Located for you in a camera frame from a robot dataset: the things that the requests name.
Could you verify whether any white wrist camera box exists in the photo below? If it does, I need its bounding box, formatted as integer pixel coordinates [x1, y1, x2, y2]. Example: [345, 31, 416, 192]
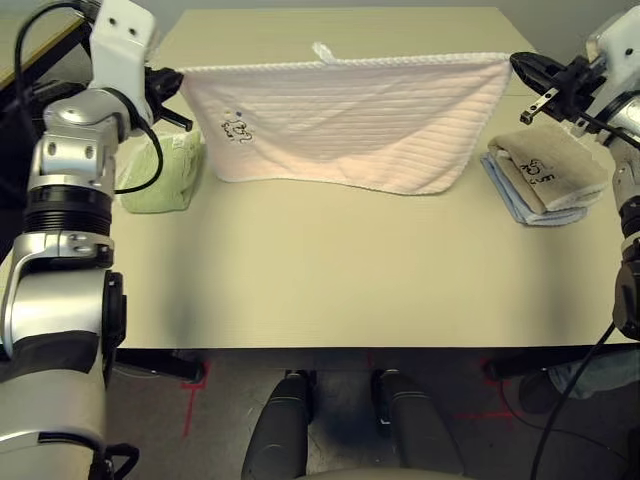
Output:
[89, 0, 155, 126]
[584, 8, 640, 96]

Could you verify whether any bystander shoe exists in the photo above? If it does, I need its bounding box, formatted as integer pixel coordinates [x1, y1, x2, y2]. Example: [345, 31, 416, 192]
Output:
[518, 372, 561, 415]

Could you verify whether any beige folded towel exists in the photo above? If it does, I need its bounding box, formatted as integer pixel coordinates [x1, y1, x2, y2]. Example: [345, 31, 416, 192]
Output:
[487, 124, 611, 212]

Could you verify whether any pink towel with white trim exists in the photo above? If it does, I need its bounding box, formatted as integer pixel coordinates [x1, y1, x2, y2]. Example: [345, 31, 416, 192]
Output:
[177, 42, 514, 196]

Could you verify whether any green folded towel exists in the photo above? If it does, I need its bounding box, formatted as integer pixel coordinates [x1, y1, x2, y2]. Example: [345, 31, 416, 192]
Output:
[115, 128, 207, 215]

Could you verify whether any grey right robot leg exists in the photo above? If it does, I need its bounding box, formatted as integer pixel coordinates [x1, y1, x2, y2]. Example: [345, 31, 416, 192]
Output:
[372, 368, 466, 480]

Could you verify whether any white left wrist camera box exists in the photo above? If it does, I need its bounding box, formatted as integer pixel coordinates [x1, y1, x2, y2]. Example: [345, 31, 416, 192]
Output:
[89, 0, 155, 126]

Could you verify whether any bystander blue jeans leg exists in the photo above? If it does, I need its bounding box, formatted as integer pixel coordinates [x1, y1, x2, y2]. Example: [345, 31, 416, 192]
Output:
[547, 349, 640, 401]

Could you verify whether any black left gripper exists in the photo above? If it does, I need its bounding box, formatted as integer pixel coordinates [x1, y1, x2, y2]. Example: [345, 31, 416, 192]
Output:
[142, 66, 195, 131]

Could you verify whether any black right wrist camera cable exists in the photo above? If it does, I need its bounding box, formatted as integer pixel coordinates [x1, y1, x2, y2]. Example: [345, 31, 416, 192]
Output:
[574, 112, 640, 146]

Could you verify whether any grey robot leg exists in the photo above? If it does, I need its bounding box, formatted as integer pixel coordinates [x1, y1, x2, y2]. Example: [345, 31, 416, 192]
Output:
[242, 369, 319, 480]
[372, 368, 466, 480]

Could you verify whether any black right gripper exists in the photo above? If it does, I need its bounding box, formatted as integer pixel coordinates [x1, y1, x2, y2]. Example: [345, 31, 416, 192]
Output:
[508, 50, 610, 135]

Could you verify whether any grey robot torso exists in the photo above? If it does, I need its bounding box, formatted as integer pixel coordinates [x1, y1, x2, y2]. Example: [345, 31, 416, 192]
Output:
[299, 467, 471, 480]

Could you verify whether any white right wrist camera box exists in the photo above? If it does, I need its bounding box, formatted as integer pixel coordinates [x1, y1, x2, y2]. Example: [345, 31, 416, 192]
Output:
[584, 8, 640, 96]

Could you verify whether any wooden side table black frame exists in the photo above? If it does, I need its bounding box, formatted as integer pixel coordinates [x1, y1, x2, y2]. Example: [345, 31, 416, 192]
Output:
[0, 9, 94, 96]

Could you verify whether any light blue folded towel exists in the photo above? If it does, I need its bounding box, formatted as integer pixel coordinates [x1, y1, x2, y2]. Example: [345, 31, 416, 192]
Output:
[479, 152, 589, 227]

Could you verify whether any grey left robot leg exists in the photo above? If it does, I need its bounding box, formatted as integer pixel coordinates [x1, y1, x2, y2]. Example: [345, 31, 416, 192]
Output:
[242, 369, 319, 480]

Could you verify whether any black cable hanging to floor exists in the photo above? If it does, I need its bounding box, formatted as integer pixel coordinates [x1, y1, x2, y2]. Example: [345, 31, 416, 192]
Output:
[537, 319, 621, 480]

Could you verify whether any black bag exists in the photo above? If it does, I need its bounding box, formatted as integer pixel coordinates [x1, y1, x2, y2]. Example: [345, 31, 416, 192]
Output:
[0, 74, 51, 226]

